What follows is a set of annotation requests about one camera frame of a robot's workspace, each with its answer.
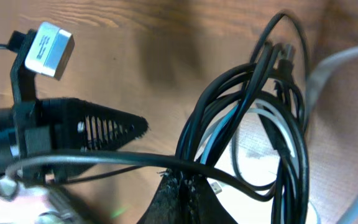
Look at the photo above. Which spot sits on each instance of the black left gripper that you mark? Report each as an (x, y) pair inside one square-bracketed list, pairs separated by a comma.
[(9, 147)]

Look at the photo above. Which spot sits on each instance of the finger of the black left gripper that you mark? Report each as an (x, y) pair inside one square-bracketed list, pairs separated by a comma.
[(78, 124)]

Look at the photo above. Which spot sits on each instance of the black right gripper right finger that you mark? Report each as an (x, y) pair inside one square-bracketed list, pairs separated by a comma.
[(202, 205)]

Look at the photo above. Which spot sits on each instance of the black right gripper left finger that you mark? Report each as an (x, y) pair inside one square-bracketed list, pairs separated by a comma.
[(167, 204)]

